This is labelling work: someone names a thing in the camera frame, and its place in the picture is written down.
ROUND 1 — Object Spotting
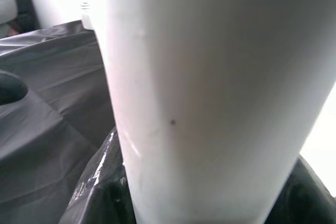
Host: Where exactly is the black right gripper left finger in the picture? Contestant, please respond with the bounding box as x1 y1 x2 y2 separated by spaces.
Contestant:
59 126 139 224

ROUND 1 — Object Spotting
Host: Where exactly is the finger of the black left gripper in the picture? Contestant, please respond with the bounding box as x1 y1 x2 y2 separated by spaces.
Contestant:
0 70 29 106

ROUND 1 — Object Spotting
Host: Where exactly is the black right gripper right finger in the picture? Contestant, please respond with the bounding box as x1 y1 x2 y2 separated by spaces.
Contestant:
271 154 336 224

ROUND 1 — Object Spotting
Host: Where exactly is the black cloth table cover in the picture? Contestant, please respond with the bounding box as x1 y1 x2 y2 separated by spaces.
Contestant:
0 20 125 224

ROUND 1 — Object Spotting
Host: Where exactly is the grey and black furniture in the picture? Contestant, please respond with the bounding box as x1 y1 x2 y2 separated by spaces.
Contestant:
0 0 40 38

